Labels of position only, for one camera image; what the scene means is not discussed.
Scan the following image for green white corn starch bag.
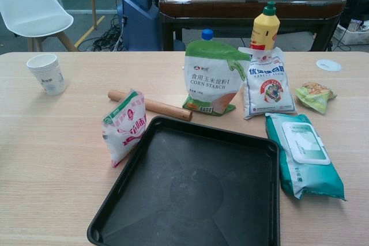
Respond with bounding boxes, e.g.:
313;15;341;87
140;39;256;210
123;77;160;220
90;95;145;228
182;40;251;116

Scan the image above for yellow bottle green cap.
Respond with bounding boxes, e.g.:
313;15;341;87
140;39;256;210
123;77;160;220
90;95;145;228
249;1;281;52

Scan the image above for teal wet wipes pack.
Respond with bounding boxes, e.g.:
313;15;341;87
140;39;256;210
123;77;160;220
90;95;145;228
265;112;346;202

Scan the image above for tangled floor cables power strip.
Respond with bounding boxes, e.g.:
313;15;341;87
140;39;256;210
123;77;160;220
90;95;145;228
89;15;127;52

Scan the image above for white plastic lid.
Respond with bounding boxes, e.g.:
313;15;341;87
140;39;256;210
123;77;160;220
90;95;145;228
315;59;342;72

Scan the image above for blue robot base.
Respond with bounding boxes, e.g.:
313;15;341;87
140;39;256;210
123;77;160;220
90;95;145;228
116;0;161;52

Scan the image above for green snack packet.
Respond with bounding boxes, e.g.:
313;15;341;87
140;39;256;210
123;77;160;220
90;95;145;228
295;81;337;115

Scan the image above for white sugar bag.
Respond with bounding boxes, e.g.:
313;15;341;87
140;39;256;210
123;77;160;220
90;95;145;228
238;46;298;120

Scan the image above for pink white powder bag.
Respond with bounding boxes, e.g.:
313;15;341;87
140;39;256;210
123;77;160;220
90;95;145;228
101;88;149;169

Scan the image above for wooden rolling pin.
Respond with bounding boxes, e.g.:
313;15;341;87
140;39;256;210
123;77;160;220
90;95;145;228
107;90;193;122

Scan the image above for white chair wooden legs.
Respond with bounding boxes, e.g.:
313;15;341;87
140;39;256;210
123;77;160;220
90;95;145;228
0;0;79;52

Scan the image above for dark wooden mahjong table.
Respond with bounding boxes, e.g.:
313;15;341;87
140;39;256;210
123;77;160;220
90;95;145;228
158;0;347;52

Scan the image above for black baking tray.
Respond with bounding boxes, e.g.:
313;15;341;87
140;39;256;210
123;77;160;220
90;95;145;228
86;115;281;246

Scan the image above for stacked white paper cups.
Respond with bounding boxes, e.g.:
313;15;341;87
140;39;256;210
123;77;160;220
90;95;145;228
26;53;66;96

